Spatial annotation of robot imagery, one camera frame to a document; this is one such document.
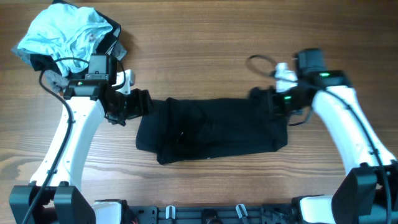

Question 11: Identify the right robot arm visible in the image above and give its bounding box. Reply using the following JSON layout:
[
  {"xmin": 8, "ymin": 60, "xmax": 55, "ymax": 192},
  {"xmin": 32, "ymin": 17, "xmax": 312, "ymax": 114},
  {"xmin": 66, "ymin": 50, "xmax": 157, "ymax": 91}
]
[{"xmin": 271, "ymin": 49, "xmax": 397, "ymax": 223}]

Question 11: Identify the black t-shirt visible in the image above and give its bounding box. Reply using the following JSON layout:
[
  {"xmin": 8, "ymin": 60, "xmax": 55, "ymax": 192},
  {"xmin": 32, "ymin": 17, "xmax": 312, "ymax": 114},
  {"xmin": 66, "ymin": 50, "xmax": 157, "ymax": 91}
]
[{"xmin": 136, "ymin": 88, "xmax": 288, "ymax": 165}]

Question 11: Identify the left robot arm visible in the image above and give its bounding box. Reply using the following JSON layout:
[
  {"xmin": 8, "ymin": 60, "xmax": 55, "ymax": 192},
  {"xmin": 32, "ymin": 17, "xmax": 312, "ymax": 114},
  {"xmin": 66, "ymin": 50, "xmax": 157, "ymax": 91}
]
[{"xmin": 9, "ymin": 54, "xmax": 153, "ymax": 223}]

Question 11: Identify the light blue garment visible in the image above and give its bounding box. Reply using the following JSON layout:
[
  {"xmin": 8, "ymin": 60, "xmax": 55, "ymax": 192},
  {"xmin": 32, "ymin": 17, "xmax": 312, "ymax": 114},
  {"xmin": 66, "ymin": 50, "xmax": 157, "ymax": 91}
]
[{"xmin": 17, "ymin": 3, "xmax": 113, "ymax": 77}]

